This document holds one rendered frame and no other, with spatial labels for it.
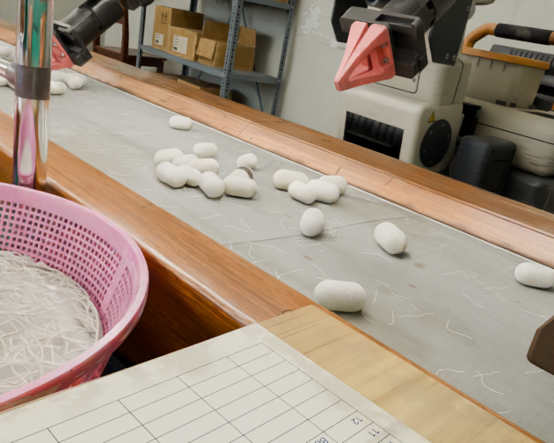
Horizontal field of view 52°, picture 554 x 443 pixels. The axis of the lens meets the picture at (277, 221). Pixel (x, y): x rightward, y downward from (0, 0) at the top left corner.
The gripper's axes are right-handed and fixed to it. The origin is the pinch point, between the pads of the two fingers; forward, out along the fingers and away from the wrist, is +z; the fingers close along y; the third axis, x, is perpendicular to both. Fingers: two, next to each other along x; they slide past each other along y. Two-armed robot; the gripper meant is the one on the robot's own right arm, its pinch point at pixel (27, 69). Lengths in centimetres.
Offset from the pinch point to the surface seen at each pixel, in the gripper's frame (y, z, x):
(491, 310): 85, 3, -1
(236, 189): 59, 4, -3
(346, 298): 80, 11, -9
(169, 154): 50, 5, -5
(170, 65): -287, -157, 184
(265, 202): 61, 3, -1
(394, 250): 76, 2, -1
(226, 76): -149, -120, 132
